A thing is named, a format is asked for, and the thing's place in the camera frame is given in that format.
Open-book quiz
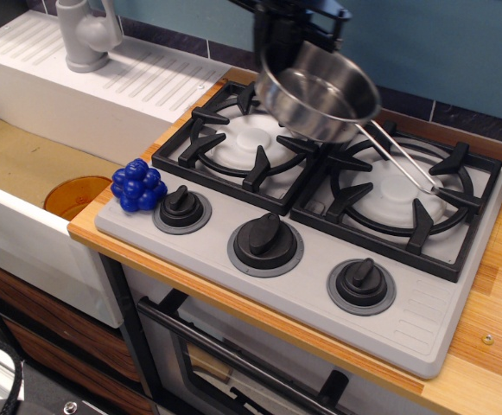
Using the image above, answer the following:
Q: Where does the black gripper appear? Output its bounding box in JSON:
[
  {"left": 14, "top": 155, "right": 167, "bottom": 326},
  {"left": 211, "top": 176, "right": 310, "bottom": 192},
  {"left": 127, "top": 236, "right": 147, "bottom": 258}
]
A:
[{"left": 232, "top": 0, "right": 351, "bottom": 67}]

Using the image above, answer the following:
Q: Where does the stainless steel pan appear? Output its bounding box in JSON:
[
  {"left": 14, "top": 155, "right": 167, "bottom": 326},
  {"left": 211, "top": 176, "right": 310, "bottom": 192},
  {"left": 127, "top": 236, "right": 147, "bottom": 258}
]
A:
[{"left": 255, "top": 41, "right": 441, "bottom": 195}]

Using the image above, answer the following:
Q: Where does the blue toy blueberry cluster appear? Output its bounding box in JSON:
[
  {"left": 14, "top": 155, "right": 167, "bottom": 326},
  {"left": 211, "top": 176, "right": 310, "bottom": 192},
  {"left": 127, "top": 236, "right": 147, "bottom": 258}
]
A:
[{"left": 111, "top": 158, "right": 168, "bottom": 213}]

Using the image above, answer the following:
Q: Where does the black left stove knob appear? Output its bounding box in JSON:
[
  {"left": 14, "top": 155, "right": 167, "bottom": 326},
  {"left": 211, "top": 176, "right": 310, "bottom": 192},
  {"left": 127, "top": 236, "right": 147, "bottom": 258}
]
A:
[{"left": 152, "top": 185, "right": 213, "bottom": 235}]

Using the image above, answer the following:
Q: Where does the black stove knob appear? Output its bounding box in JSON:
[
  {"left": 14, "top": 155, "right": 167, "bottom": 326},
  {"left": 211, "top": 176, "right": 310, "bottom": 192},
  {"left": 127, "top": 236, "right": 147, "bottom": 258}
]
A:
[
  {"left": 152, "top": 185, "right": 213, "bottom": 235},
  {"left": 327, "top": 258, "right": 397, "bottom": 316},
  {"left": 227, "top": 213, "right": 304, "bottom": 278}
]

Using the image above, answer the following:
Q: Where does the black middle stove knob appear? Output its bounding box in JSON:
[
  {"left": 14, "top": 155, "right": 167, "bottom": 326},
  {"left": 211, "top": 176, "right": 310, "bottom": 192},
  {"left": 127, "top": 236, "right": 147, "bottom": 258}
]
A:
[{"left": 227, "top": 213, "right": 304, "bottom": 278}]

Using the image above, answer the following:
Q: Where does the grey toy stove top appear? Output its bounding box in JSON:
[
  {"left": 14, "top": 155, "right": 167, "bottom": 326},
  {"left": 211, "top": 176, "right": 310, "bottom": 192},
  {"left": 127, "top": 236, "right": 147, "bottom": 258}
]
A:
[{"left": 93, "top": 80, "right": 502, "bottom": 380}]

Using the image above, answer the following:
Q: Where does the black right stove knob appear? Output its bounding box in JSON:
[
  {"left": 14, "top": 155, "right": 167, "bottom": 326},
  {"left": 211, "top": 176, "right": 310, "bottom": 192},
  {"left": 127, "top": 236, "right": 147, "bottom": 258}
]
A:
[{"left": 327, "top": 258, "right": 397, "bottom": 316}]

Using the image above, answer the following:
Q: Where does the black left burner grate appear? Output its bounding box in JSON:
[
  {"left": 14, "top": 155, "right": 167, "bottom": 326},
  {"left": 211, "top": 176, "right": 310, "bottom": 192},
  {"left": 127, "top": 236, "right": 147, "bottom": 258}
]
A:
[{"left": 152, "top": 81, "right": 332, "bottom": 215}]

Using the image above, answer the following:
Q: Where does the black burner grate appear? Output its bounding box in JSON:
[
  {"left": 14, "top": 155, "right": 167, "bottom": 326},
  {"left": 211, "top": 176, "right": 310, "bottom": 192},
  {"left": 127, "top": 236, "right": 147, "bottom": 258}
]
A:
[
  {"left": 152, "top": 81, "right": 332, "bottom": 215},
  {"left": 290, "top": 121, "right": 502, "bottom": 283}
]

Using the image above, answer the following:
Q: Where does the black right burner grate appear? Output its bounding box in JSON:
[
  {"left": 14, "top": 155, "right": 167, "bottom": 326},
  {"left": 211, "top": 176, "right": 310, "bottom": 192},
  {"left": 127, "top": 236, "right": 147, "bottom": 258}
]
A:
[{"left": 290, "top": 121, "right": 502, "bottom": 283}]

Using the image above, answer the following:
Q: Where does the grey toy faucet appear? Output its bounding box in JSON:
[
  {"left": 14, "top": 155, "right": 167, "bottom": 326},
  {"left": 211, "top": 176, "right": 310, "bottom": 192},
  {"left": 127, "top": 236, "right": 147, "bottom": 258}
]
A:
[{"left": 55, "top": 0, "right": 123, "bottom": 73}]

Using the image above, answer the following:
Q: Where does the white toy sink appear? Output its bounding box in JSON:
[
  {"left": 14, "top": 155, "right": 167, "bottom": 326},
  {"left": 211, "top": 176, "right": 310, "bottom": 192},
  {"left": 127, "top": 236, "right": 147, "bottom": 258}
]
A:
[{"left": 0, "top": 11, "right": 228, "bottom": 328}]

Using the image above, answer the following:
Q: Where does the orange plastic bowl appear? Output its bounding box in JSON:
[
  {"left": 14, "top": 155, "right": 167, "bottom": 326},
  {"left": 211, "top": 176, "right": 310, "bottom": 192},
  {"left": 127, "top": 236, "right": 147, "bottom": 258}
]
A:
[{"left": 43, "top": 176, "right": 111, "bottom": 220}]

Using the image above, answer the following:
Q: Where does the wooden drawer front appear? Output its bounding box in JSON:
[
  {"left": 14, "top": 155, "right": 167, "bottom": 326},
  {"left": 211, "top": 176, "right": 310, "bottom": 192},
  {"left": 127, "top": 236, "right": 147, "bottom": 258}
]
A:
[{"left": 0, "top": 268, "right": 157, "bottom": 414}]

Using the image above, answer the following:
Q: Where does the oven door with black handle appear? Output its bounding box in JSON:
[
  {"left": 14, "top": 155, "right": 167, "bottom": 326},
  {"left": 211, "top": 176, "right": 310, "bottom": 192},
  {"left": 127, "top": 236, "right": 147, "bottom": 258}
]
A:
[{"left": 136, "top": 288, "right": 407, "bottom": 415}]

